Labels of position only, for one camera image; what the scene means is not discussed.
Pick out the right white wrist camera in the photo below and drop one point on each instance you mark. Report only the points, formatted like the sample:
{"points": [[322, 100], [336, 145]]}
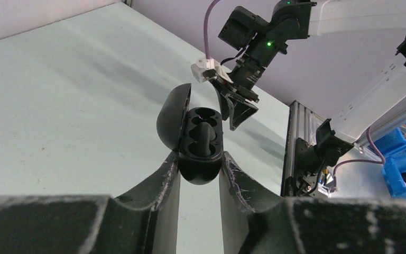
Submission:
{"points": [[207, 69]]}

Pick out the aluminium frame rail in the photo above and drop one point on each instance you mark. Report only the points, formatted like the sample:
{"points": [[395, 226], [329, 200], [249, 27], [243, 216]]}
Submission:
{"points": [[356, 178]]}

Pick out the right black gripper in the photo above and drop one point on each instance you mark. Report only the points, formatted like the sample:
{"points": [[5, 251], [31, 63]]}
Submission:
{"points": [[258, 42]]}

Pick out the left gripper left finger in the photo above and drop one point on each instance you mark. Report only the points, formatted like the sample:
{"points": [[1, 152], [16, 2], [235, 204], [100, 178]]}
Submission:
{"points": [[142, 220]]}

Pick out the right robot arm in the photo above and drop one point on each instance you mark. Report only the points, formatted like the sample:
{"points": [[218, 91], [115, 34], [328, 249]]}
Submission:
{"points": [[329, 74]]}

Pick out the black earbud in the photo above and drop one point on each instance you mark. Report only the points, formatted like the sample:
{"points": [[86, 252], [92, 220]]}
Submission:
{"points": [[204, 133]]}

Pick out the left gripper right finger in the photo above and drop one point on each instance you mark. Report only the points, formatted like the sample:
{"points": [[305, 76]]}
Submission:
{"points": [[256, 220]]}

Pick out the black charging case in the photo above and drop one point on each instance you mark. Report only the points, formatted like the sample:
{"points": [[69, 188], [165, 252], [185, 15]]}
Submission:
{"points": [[175, 126]]}

